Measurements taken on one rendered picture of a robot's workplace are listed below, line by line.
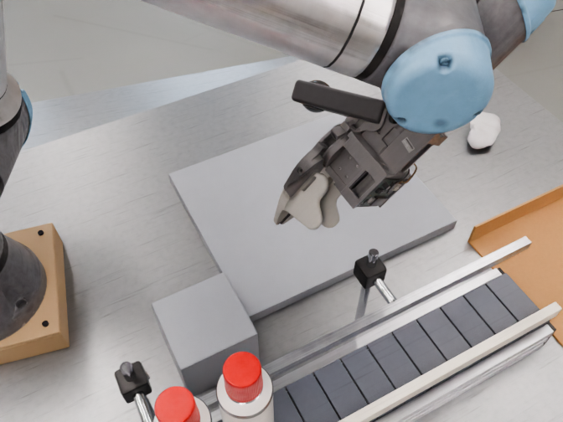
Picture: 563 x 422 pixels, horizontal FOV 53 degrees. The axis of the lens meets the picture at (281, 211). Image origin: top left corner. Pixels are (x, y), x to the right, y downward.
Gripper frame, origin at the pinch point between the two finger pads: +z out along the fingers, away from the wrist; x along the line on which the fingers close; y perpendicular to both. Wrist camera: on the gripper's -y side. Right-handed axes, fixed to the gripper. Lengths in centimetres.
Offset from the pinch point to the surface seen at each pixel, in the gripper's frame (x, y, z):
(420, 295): 7.5, 17.1, -4.2
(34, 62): 93, -174, 103
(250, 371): -18.5, 15.7, 1.8
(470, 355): 10.9, 25.5, -3.0
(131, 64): 116, -149, 77
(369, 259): 4.7, 10.4, -3.0
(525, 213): 39.5, 14.1, -14.2
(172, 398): -23.2, 14.1, 6.2
